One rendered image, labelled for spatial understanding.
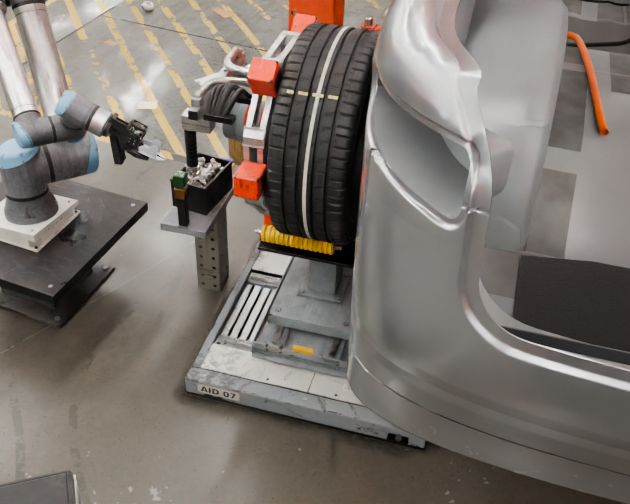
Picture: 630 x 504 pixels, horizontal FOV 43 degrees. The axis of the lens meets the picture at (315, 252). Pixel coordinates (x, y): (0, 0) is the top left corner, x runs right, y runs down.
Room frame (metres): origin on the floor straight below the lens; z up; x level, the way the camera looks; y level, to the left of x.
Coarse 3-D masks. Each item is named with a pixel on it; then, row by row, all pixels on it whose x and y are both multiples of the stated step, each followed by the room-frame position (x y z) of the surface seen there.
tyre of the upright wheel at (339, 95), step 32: (320, 32) 2.19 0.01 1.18; (352, 32) 2.21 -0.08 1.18; (288, 64) 2.06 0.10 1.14; (320, 64) 2.06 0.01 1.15; (352, 64) 2.04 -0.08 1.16; (288, 96) 1.98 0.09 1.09; (320, 96) 1.96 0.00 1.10; (352, 96) 1.95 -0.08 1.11; (288, 128) 1.92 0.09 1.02; (320, 128) 1.91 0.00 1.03; (352, 128) 1.90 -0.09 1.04; (288, 160) 1.88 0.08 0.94; (320, 160) 1.87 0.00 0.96; (352, 160) 1.89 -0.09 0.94; (288, 192) 1.87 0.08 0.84; (320, 192) 1.85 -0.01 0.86; (288, 224) 1.90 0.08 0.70; (320, 224) 1.86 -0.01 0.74; (352, 224) 1.98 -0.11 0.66
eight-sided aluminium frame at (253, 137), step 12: (288, 36) 2.30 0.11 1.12; (276, 48) 2.21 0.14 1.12; (288, 48) 2.21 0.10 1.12; (252, 96) 2.04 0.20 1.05; (252, 108) 2.02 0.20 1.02; (264, 108) 2.01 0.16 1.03; (252, 120) 1.99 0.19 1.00; (264, 120) 1.99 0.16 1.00; (252, 132) 1.97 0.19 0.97; (264, 132) 1.96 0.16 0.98; (252, 144) 1.96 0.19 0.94; (264, 144) 1.95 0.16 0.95; (252, 156) 1.98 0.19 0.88; (264, 156) 1.96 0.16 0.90; (264, 192) 1.96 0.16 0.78; (252, 204) 1.97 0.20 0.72; (264, 204) 1.96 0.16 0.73
